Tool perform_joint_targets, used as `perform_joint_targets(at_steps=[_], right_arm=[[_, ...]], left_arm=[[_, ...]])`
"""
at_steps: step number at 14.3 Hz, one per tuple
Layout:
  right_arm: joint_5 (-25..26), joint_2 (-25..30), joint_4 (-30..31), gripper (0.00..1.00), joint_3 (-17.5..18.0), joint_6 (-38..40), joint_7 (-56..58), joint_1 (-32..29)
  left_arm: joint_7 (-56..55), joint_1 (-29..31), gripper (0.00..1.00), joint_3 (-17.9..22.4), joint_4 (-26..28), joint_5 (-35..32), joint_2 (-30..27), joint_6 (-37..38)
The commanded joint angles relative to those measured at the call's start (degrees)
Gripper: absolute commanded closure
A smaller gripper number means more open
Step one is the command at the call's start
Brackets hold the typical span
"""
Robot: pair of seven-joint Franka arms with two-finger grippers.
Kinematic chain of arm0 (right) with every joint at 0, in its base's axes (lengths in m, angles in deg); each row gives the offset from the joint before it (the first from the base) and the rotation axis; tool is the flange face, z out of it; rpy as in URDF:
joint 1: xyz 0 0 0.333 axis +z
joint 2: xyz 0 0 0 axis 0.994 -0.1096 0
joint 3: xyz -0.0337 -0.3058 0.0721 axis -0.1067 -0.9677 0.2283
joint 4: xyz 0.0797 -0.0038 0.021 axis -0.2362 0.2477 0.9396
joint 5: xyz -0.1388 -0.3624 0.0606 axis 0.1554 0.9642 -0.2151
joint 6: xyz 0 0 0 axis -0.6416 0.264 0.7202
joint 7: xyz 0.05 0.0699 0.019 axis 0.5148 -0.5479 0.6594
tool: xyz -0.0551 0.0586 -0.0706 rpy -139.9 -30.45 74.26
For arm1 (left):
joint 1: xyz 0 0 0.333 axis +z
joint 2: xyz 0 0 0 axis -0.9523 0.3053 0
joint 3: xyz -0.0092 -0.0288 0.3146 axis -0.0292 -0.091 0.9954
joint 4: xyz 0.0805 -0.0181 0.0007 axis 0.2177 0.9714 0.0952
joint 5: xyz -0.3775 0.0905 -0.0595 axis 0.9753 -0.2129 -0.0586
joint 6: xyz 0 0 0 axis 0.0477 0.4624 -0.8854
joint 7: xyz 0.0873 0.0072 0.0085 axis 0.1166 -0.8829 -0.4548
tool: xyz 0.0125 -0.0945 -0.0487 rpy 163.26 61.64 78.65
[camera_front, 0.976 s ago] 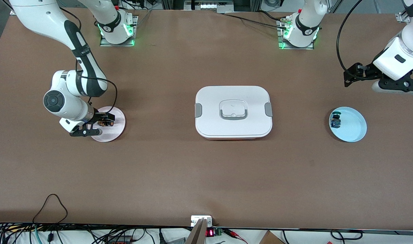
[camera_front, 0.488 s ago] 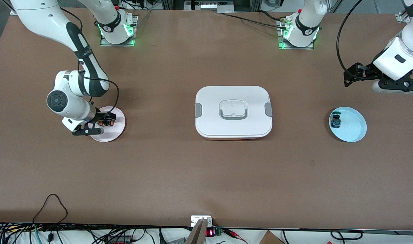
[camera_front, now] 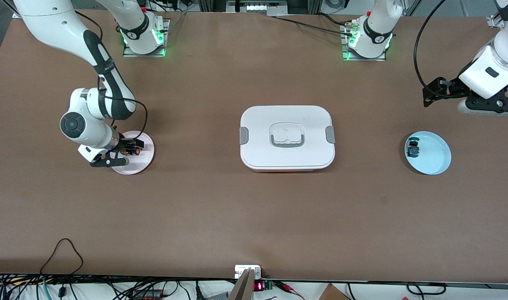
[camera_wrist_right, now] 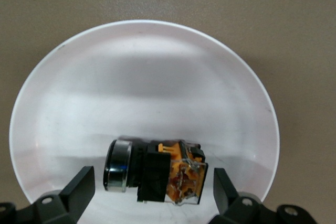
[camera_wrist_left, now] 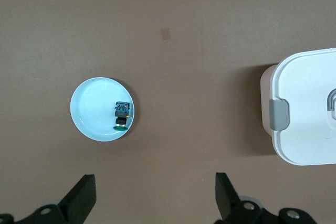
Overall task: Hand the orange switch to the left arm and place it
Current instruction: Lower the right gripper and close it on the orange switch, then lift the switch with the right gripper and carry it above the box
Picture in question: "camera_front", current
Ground white lunch box grey latches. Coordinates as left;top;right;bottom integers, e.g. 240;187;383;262
239;105;336;173

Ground white outlet box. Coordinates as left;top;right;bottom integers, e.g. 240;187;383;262
235;265;262;279

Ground brown cardboard box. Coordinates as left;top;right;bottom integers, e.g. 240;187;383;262
318;283;351;300

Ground pink round plate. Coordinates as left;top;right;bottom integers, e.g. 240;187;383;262
111;130;155;175

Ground light blue round plate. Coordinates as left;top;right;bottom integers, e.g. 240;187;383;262
405;131;452;175

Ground red connector strip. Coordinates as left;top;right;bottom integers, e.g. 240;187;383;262
131;290;163;300

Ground grey aluminium bar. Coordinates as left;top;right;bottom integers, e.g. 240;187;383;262
227;269;255;300

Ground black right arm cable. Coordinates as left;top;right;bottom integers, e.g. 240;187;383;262
75;12;148;138

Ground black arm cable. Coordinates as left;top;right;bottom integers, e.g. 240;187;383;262
413;0;460;100
75;12;148;138

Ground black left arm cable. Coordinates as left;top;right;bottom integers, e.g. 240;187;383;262
413;0;460;100

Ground metal base plate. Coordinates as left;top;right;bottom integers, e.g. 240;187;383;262
340;21;388;62
123;19;171;58

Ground black looped cable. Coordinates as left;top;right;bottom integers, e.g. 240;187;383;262
39;238;84;276

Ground long black table cable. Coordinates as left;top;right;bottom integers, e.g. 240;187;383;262
267;16;354;37

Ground aluminium extrusion frame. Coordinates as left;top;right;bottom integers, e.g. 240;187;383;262
198;0;323;17

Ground black oval cable loop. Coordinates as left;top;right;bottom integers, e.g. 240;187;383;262
406;282;447;295

